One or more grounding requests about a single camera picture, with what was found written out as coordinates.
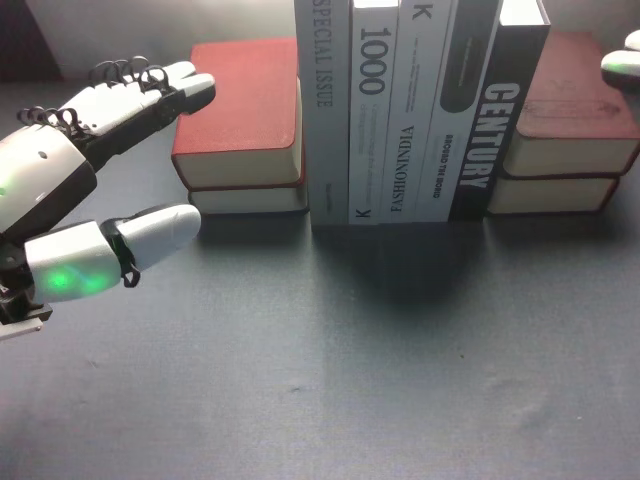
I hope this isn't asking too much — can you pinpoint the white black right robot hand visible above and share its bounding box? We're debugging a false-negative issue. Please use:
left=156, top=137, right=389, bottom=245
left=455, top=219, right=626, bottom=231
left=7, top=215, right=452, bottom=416
left=599, top=28, right=640, bottom=94

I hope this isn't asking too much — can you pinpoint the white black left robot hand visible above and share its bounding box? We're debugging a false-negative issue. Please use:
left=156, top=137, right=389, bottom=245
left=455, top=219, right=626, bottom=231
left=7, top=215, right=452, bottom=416
left=0, top=55, right=218, bottom=305

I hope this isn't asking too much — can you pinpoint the red hardcover book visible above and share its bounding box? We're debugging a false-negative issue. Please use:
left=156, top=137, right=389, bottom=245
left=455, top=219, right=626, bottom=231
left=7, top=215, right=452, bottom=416
left=187, top=74, right=311, bottom=217
left=501, top=30, right=640, bottom=178
left=170, top=37, right=308, bottom=191
left=486, top=171, right=622, bottom=217

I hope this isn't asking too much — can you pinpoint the black CENTURY book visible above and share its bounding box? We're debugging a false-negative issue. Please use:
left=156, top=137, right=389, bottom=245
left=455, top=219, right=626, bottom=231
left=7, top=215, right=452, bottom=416
left=447, top=0, right=552, bottom=223

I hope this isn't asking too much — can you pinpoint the white book with black oval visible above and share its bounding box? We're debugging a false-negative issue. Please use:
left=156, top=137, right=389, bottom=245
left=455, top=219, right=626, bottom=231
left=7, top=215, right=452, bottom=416
left=413, top=0, right=504, bottom=223

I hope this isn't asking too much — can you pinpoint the white FASHIONINDIA book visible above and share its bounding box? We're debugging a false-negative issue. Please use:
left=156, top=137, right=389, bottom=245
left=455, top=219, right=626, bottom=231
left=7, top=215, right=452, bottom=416
left=381, top=0, right=454, bottom=225

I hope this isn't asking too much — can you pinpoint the white 1000 book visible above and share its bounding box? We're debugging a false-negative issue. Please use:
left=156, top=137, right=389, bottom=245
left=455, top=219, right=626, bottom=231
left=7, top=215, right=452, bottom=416
left=347, top=0, right=402, bottom=226

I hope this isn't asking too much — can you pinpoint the grey SPECIAL ISSUE book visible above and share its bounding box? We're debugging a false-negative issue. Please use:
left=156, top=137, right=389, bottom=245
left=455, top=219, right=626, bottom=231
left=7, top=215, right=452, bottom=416
left=293, top=0, right=352, bottom=227

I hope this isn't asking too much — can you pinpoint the grey table cloth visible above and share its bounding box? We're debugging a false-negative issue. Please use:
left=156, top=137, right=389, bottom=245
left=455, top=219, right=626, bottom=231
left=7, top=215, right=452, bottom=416
left=0, top=79, right=640, bottom=480

